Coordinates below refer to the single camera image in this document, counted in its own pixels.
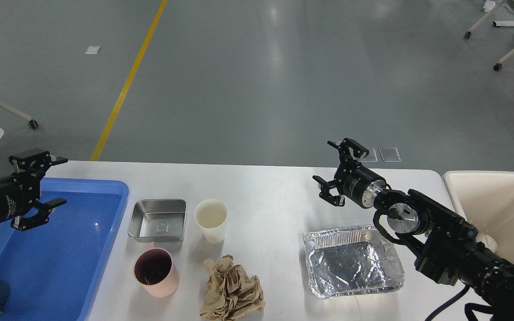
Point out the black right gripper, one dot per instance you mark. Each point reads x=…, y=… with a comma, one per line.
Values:
x=352, y=179

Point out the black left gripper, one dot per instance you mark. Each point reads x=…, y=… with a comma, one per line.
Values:
x=20, y=193

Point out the stainless steel rectangular dish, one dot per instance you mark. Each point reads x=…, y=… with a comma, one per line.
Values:
x=158, y=220

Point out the pink ribbed mug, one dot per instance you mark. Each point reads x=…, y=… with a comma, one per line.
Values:
x=156, y=271

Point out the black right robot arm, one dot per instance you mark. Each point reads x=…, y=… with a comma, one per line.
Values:
x=444, y=243

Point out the clear floor plate left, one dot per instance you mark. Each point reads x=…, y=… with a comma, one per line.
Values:
x=371, y=157

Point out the clear floor plate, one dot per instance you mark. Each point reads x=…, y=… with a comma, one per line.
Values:
x=371, y=157
x=389, y=154

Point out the clear floor plate right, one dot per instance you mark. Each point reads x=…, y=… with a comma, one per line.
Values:
x=389, y=154

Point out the blue plastic tray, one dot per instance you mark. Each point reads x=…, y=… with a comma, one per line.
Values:
x=54, y=270

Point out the aluminium foil tray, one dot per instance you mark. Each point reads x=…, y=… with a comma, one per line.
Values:
x=351, y=261

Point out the white paper cup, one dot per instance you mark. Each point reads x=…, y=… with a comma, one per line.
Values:
x=211, y=217

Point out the crumpled white cup in bin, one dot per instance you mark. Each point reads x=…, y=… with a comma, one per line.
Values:
x=488, y=242

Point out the white floor marker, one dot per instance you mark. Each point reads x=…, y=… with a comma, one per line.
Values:
x=92, y=50

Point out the beige plastic bin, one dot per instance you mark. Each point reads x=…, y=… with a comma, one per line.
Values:
x=486, y=199

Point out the crumpled brown paper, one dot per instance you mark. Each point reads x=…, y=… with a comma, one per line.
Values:
x=230, y=292

